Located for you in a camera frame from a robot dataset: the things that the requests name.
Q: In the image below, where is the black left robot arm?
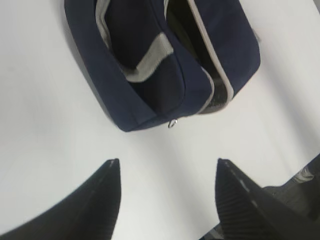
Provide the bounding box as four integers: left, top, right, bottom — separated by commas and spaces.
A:
0, 159, 320, 240

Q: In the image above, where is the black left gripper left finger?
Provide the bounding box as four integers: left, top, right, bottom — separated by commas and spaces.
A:
0, 158, 122, 240

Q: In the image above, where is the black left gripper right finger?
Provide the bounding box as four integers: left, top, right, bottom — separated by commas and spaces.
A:
202, 158, 320, 240

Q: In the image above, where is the navy insulated lunch bag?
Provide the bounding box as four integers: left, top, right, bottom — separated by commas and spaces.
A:
64, 0, 261, 132

